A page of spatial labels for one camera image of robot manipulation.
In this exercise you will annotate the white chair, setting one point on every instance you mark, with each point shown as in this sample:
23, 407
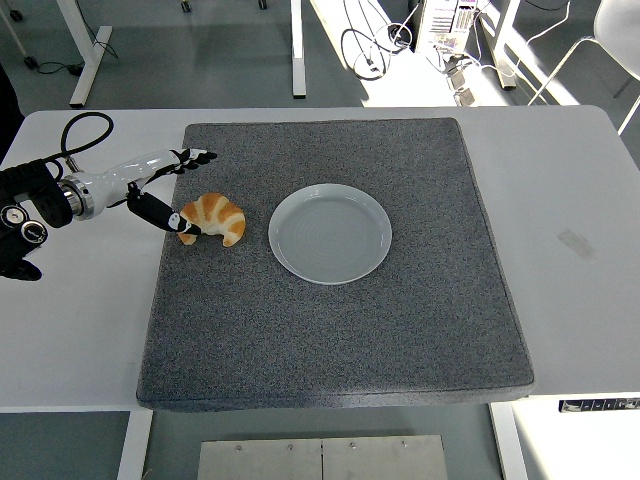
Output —
617, 35

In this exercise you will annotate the grey metal plate with screws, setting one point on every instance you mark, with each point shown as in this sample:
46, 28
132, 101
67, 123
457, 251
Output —
322, 457

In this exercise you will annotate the grey power adapter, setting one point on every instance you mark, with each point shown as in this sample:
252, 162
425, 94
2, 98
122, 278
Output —
465, 92

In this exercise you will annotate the black rounded object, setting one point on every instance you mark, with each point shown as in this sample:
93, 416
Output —
7, 115

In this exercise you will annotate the white table leg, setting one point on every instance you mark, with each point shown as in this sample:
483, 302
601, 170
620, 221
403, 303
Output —
134, 445
509, 440

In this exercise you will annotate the white computer tower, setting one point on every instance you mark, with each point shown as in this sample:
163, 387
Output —
450, 22

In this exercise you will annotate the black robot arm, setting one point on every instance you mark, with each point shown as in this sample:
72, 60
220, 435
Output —
50, 200

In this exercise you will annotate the grey speckled mat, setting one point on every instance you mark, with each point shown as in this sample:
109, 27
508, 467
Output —
350, 340

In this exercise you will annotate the clear tape patch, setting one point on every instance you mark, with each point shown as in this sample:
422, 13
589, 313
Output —
577, 245

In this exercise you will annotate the golden croissant bread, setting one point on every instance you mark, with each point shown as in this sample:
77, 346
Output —
220, 215

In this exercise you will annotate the table height control panel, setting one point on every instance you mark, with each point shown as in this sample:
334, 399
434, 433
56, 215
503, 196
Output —
600, 405

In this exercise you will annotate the round grey plate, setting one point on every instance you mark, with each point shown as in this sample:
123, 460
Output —
330, 235

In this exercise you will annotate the white desk leg with foot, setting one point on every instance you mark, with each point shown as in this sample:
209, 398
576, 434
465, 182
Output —
298, 55
90, 65
502, 55

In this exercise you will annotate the black caster wheel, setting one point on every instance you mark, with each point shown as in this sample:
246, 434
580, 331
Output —
31, 62

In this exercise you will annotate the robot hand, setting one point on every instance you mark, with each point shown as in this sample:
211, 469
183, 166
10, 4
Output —
125, 175

